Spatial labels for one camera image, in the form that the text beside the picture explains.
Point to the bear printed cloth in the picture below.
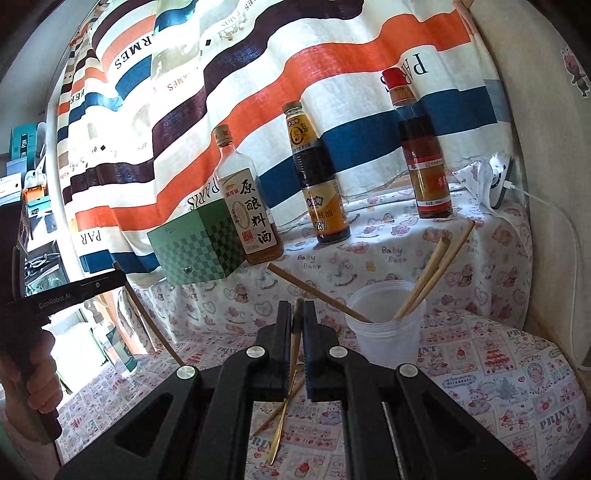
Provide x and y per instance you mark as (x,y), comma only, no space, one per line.
(378,258)

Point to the white charging device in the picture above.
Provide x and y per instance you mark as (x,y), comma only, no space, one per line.
(501,180)

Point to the slender bamboo chopstick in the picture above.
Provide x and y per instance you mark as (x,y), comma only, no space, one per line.
(280,429)
(455,251)
(429,272)
(268,422)
(314,290)
(152,323)

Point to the clear plastic cup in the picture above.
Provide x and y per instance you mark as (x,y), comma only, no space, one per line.
(385,337)

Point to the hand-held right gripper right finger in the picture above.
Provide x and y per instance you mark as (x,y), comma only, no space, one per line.
(316,355)

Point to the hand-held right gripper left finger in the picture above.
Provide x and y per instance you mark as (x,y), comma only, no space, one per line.
(281,350)

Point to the green checkered box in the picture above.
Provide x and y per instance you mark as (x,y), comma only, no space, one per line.
(198,249)

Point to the cluttered storage shelf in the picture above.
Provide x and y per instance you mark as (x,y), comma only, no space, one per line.
(41,221)

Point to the person's left hand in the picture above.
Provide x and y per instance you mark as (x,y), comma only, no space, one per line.
(44,374)

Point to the cartoon pig sticker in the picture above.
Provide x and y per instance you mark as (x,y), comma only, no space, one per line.
(575,71)

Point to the clear cooking wine bottle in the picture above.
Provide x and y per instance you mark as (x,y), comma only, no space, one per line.
(249,217)

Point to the dark sauce bottle yellow label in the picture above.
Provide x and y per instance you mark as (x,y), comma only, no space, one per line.
(318,194)

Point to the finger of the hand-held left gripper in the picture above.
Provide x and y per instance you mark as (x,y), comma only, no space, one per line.
(108,281)

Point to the teal cardboard box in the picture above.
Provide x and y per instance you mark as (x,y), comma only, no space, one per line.
(25,141)

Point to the striped curtain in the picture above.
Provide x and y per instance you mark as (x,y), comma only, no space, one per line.
(277,69)

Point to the red-capped sauce bottle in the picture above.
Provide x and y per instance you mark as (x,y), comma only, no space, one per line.
(422,166)

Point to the patchwork printed tablecloth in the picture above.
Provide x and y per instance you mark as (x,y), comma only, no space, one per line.
(485,383)

